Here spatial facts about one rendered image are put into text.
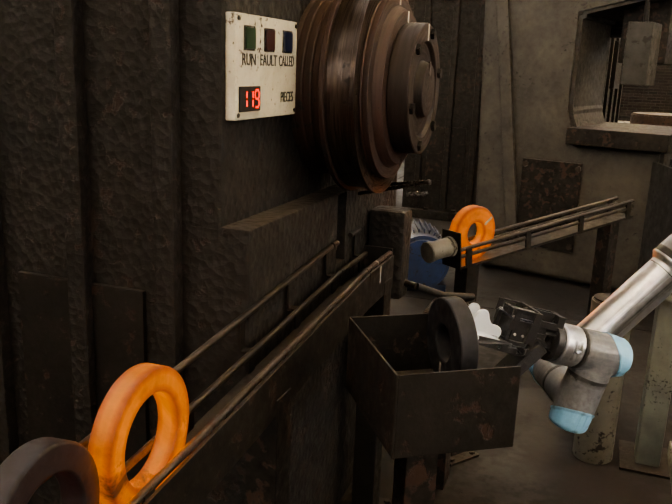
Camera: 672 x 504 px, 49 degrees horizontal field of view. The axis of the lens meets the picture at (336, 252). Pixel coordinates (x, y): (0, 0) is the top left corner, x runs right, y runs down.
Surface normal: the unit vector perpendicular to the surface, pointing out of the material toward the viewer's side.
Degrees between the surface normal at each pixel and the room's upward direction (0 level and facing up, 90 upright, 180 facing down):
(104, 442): 66
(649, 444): 90
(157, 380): 90
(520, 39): 90
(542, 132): 90
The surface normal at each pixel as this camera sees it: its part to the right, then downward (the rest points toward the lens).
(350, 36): -0.29, -0.23
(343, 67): -0.33, 0.04
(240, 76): 0.94, 0.12
